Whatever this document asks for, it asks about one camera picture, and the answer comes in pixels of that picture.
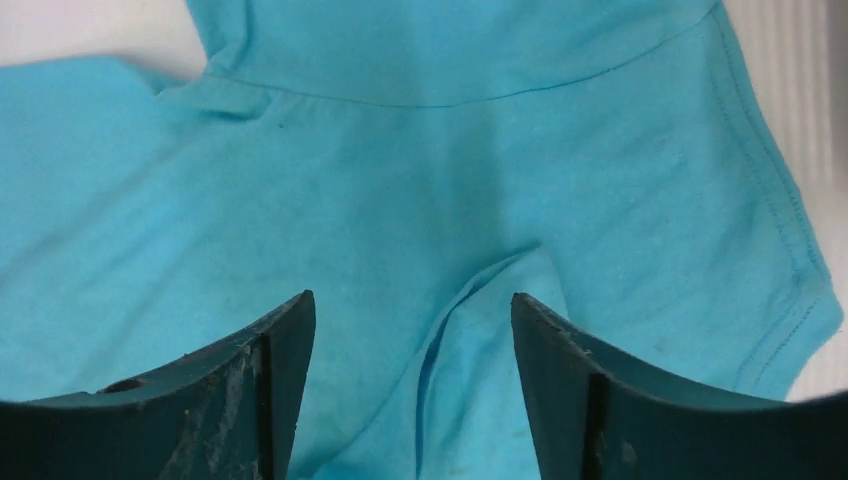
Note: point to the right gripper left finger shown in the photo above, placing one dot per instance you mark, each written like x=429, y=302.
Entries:
x=226, y=411

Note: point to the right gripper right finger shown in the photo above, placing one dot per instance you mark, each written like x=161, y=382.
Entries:
x=598, y=412

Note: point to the cyan t-shirt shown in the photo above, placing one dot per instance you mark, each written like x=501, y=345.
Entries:
x=414, y=164

